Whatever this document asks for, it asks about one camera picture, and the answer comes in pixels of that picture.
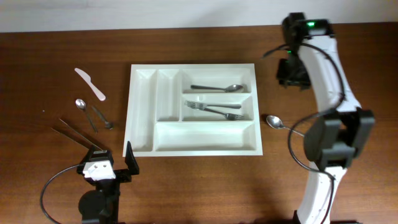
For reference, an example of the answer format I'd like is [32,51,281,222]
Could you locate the left black cable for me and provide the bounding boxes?
[39,164,83,224]

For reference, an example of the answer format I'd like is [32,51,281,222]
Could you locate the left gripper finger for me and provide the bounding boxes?
[124,141,139,175]
[88,145,108,159]

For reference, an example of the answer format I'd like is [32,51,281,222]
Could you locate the small steel teaspoon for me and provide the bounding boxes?
[75,98,98,133]

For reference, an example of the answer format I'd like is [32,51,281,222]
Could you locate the white plastic cutlery tray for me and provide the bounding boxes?
[123,63,263,157]

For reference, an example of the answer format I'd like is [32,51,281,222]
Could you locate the pink plastic knife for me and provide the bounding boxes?
[74,68,106,101]

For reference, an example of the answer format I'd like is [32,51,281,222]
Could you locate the steel tweezers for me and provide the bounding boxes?
[51,118,103,151]

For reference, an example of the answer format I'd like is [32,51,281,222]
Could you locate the steel tablespoon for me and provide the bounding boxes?
[190,85,244,93]
[266,115,291,131]

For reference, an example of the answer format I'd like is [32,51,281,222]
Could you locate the black cable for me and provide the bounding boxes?
[39,164,83,224]
[262,42,346,224]

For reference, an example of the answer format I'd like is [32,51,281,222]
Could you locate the small dark teaspoon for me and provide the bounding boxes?
[91,106,114,129]

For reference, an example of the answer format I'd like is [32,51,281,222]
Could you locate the right black cable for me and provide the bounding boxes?
[262,42,346,224]

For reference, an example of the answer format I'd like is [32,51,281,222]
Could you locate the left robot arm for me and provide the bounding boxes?
[76,142,139,223]

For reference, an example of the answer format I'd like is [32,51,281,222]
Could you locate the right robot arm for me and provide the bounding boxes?
[277,12,375,223]

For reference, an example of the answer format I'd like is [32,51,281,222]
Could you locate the steel fork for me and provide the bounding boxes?
[204,108,244,121]
[184,100,242,110]

